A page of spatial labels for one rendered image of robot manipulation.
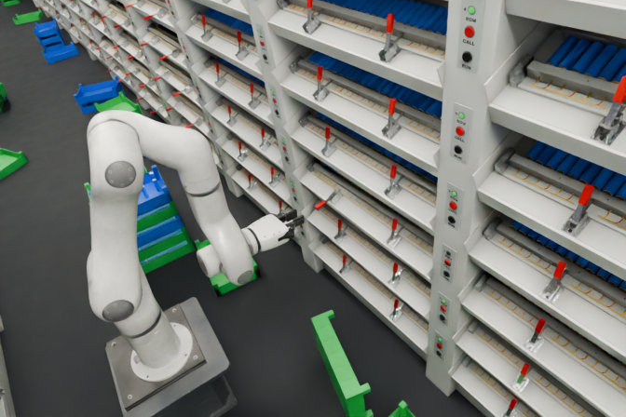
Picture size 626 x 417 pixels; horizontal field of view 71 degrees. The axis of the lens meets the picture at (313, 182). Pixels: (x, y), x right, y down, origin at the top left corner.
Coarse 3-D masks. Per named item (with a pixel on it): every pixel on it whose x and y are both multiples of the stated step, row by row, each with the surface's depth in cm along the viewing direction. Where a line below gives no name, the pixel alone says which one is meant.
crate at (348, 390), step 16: (320, 320) 150; (320, 336) 145; (336, 336) 144; (320, 352) 157; (336, 352) 140; (336, 368) 136; (336, 384) 140; (352, 384) 132; (368, 384) 131; (352, 400) 131; (352, 416) 137; (368, 416) 141
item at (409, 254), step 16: (304, 160) 155; (304, 176) 157; (320, 176) 154; (320, 192) 150; (336, 208) 144; (352, 208) 141; (368, 208) 138; (368, 224) 135; (384, 224) 133; (384, 240) 130; (416, 240) 125; (400, 256) 125; (416, 256) 123; (416, 272) 124
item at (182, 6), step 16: (176, 0) 172; (176, 16) 177; (176, 32) 186; (192, 48) 185; (192, 64) 190; (208, 96) 199; (208, 112) 205; (224, 128) 212; (224, 160) 223; (240, 192) 237
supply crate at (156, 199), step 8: (144, 176) 200; (160, 176) 197; (144, 184) 202; (152, 184) 201; (160, 184) 200; (88, 192) 190; (152, 192) 197; (160, 192) 196; (168, 192) 188; (144, 200) 193; (152, 200) 186; (160, 200) 188; (168, 200) 190; (144, 208) 186; (152, 208) 188
